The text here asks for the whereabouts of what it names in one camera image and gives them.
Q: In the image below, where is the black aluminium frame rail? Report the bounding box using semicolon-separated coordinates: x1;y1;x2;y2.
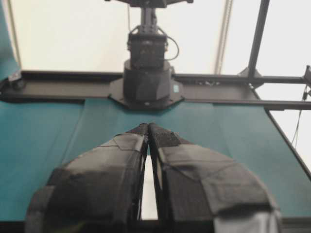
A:
0;70;311;111

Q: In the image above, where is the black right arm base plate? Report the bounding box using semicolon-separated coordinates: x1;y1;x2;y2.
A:
109;78;185;110

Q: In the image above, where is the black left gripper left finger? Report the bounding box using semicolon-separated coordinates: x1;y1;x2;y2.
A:
25;123;148;233

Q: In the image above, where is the teal table mat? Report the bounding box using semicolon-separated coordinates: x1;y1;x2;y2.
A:
0;0;311;216

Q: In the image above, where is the black vertical frame post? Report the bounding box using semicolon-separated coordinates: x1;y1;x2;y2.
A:
248;0;270;79

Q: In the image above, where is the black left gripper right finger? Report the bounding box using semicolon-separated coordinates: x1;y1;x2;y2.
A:
148;123;282;233

